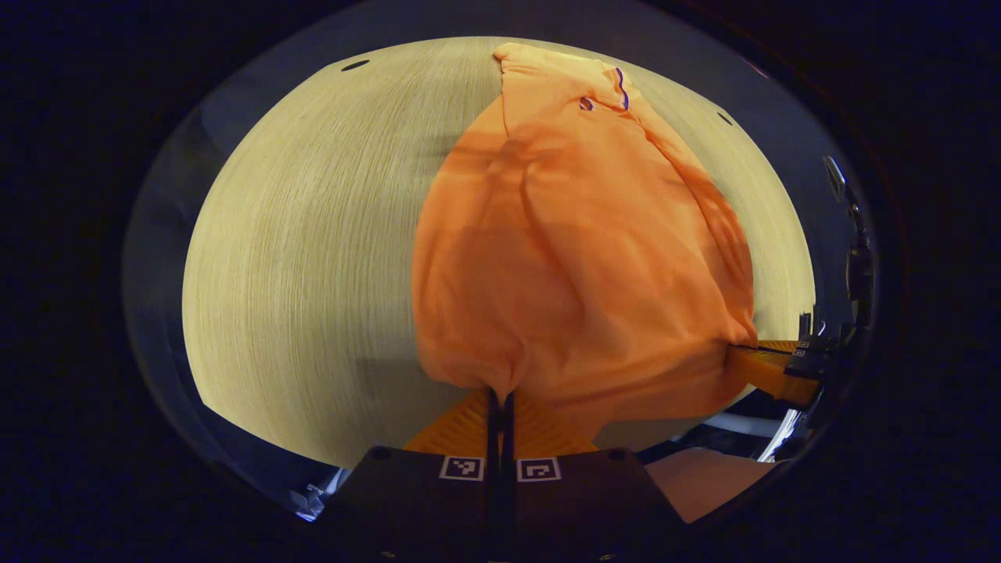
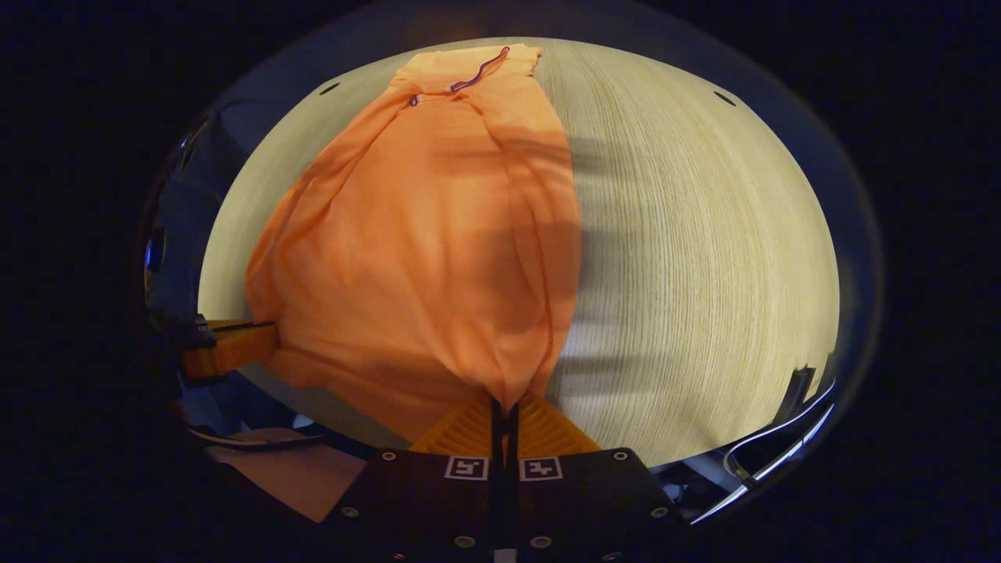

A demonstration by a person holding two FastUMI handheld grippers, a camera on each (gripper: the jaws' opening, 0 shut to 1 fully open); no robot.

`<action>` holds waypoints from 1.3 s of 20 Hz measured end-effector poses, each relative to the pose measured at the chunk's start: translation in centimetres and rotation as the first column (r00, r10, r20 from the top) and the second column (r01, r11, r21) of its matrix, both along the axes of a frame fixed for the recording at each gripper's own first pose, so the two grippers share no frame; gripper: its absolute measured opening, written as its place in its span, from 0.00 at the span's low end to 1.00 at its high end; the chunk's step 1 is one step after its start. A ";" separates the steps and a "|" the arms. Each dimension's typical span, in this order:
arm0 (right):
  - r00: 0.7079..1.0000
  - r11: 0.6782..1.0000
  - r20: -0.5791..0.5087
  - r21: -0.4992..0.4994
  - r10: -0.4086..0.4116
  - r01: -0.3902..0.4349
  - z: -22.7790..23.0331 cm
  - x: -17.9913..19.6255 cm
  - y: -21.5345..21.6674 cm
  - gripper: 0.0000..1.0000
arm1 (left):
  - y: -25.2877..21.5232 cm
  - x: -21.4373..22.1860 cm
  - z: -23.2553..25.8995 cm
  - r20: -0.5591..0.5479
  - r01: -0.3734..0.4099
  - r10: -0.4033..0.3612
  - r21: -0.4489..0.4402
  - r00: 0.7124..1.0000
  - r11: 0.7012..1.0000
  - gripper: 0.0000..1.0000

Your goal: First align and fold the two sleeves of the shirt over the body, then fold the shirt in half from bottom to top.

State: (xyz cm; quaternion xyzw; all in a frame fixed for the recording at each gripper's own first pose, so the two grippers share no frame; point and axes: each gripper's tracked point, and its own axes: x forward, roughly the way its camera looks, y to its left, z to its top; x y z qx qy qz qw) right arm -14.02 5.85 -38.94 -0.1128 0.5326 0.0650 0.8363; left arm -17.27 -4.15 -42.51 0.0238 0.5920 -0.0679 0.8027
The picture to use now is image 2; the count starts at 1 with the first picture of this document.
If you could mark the orange T-shirt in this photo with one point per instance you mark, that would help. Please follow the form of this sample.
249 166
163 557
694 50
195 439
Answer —
422 250

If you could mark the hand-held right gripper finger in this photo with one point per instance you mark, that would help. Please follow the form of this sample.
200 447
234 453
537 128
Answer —
498 438
514 446

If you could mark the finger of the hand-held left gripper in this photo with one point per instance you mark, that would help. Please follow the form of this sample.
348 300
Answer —
235 348

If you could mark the pale pink cloth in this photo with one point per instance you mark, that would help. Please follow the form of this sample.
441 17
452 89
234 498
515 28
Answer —
297 481

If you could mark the chrome chair frame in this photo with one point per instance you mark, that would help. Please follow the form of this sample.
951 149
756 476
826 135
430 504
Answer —
731 467

